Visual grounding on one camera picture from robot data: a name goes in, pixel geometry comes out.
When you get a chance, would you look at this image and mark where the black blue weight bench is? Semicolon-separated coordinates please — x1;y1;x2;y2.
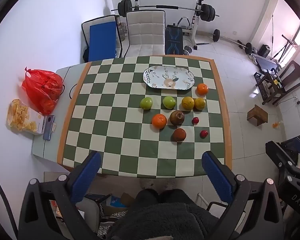
164;24;184;55

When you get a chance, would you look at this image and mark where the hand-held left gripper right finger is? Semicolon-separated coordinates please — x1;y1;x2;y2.
201;151;284;240

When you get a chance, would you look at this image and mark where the small wooden stool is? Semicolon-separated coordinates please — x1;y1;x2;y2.
247;104;268;126

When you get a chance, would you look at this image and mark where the red plastic bag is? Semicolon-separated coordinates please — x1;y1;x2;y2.
21;67;63;115

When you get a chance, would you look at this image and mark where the white squat rack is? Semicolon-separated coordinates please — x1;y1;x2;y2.
132;0;208;50

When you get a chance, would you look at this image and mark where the green white checkered tablecloth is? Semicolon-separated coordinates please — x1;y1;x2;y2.
57;56;232;178

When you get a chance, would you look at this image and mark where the deep orange tangerine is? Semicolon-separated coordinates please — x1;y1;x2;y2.
196;83;209;96

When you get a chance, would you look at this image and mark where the green apple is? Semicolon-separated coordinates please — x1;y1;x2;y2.
140;97;154;110
163;96;176;110

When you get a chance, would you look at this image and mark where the barbell with black plates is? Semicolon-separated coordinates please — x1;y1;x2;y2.
111;0;220;22

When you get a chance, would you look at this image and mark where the reddish brown round fruit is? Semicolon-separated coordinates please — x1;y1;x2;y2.
171;128;186;142

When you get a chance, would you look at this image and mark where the dark wooden chair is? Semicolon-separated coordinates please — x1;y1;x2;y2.
261;60;300;107

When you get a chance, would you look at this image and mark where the long floor barbell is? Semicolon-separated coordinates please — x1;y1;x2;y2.
212;29;253;54

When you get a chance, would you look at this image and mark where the yellow orange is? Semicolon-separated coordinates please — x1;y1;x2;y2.
194;97;206;111
181;96;195;110

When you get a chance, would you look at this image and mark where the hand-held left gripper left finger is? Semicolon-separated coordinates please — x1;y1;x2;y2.
18;151;102;240

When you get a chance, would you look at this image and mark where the blue book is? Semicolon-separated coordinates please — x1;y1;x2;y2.
107;195;128;208

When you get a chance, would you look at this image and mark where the clear water jug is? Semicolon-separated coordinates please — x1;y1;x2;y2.
117;22;128;42

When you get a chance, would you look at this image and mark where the brown fruit with crown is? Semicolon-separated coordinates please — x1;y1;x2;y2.
169;110;185;126

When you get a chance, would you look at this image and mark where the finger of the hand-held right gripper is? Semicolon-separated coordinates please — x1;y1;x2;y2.
277;174;300;212
266;141;300;173

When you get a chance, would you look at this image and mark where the floral deer ceramic plate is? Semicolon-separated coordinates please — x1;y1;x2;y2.
143;66;196;90

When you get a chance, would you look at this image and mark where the person's dark fleece clothing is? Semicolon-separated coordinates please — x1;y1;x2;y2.
106;189;240;240

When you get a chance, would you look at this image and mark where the grey white table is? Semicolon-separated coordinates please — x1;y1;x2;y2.
31;64;90;160

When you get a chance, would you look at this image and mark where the beige padded chair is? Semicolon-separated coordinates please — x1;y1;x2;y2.
122;10;166;58

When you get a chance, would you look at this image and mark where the black exercise machine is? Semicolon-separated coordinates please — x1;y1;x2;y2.
252;44;283;73

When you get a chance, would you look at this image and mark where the black cable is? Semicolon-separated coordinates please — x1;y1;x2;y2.
69;84;78;100

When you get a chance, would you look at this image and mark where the box of chips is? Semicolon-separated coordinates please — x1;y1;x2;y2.
6;99;45;136

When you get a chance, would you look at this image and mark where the grey smartphone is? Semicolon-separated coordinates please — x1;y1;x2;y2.
42;115;56;141

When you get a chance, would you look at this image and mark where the black crate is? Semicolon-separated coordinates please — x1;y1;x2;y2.
254;72;273;100

